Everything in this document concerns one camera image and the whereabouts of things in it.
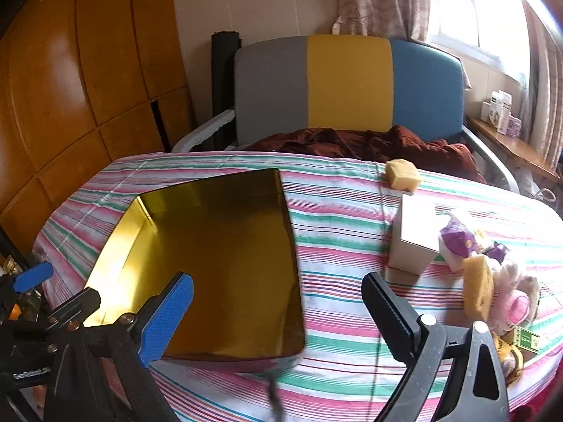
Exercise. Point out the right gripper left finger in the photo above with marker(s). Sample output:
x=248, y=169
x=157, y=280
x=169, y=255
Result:
x=141, y=338

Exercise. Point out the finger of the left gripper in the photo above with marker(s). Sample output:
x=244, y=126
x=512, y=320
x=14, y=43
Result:
x=32, y=277
x=79, y=307

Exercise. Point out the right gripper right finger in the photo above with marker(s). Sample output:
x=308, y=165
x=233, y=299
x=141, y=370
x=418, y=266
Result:
x=475, y=389

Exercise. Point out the small green box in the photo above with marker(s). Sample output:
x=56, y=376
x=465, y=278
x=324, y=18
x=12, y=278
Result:
x=526, y=340

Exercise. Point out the pink white plush toy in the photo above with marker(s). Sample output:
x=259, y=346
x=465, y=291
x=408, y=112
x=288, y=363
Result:
x=517, y=291

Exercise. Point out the purple snack packet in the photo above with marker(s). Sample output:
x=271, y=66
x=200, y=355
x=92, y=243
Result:
x=458, y=239

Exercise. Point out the white carton box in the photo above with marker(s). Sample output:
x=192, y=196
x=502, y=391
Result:
x=415, y=234

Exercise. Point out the yellow sponge block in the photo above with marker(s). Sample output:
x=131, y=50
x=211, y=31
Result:
x=402, y=175

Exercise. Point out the gold metal tin box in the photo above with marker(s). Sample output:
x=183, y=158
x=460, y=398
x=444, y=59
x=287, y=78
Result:
x=232, y=235

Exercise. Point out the striped bed sheet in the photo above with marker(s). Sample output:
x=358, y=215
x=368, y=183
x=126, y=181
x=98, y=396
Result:
x=341, y=211

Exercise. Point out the wooden wardrobe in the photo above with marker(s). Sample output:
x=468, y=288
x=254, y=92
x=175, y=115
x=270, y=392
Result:
x=83, y=83

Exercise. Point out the wooden side shelf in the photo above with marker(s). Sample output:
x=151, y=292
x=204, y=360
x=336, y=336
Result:
x=519, y=152

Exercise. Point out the dark red blanket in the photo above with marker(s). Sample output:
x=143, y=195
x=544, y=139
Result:
x=397, y=143

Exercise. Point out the white boxes on shelf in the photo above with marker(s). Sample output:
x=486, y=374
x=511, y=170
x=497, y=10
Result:
x=498, y=113

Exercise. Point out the grey yellow blue headboard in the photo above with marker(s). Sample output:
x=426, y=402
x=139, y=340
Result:
x=347, y=82

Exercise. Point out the pink patterned curtain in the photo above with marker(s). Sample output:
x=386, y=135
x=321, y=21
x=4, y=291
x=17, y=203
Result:
x=392, y=19

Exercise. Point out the white bed rail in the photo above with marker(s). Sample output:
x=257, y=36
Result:
x=220, y=130

